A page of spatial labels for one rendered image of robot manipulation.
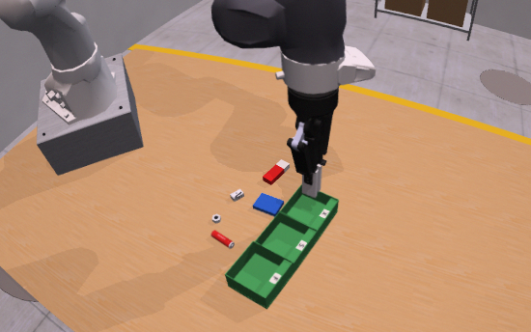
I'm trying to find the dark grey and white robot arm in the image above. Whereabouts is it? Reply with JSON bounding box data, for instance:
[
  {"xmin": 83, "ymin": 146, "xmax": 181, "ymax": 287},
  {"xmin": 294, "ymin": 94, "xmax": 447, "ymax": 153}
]
[{"xmin": 0, "ymin": 0, "xmax": 376, "ymax": 125}]

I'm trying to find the red and white eraser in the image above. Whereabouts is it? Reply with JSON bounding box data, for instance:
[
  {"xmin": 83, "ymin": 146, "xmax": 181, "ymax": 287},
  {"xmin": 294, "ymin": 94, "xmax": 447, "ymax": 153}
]
[{"xmin": 263, "ymin": 159, "xmax": 290, "ymax": 185}]

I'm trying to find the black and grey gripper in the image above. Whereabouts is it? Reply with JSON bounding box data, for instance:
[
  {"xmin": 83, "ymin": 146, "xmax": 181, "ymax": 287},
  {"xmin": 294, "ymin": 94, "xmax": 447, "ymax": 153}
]
[{"xmin": 287, "ymin": 87, "xmax": 339, "ymax": 198}]

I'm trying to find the grey hex nut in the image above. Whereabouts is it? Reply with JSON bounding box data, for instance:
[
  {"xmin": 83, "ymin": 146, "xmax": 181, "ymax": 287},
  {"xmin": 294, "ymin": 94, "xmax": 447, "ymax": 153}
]
[{"xmin": 212, "ymin": 214, "xmax": 221, "ymax": 224}]

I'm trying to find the red aa battery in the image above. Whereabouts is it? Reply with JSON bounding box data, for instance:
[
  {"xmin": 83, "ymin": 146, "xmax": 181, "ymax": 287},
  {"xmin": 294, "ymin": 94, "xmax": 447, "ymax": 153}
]
[{"xmin": 211, "ymin": 231, "xmax": 235, "ymax": 249}]

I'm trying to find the green three-compartment bin rack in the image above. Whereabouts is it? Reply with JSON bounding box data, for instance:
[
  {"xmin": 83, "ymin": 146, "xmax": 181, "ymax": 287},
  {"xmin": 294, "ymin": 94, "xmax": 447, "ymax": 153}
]
[{"xmin": 225, "ymin": 184, "xmax": 339, "ymax": 309}]

